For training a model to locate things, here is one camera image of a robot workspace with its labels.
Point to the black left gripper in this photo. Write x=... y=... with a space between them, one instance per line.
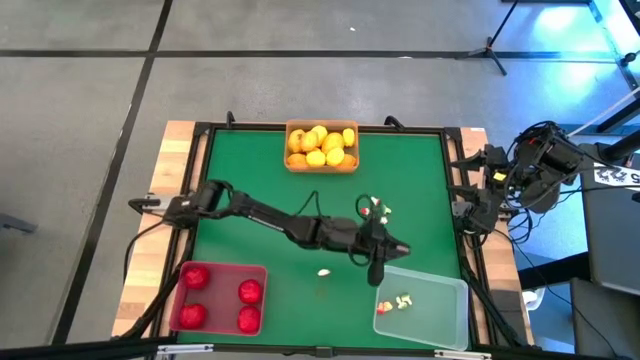
x=365 y=237

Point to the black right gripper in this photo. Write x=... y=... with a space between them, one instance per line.
x=495 y=167

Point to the orange toy citrus fruit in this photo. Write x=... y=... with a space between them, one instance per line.
x=347 y=161
x=295 y=140
x=309 y=141
x=297 y=160

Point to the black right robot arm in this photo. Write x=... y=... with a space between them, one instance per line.
x=545 y=160

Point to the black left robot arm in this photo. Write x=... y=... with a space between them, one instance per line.
x=270 y=220

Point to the cream toy mushroom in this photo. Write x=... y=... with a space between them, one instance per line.
x=384 y=220

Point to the clear plastic basket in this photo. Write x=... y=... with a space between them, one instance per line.
x=435 y=325

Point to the orange plastic basket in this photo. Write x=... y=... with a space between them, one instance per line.
x=322 y=171

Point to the black tripod stand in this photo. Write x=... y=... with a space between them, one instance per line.
x=487 y=50

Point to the white printed label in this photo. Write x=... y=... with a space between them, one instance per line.
x=617 y=175

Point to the black cart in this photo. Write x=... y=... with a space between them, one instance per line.
x=610 y=240

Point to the pink-red plastic basket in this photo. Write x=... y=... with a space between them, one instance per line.
x=220 y=300

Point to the black equipment case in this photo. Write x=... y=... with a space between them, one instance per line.
x=605 y=325

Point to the grey floor stand foot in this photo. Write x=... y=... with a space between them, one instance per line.
x=15 y=223

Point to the black frame clamp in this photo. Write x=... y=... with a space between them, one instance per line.
x=230 y=119
x=394 y=121

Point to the silver frame bracket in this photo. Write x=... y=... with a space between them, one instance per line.
x=185 y=348
x=462 y=354

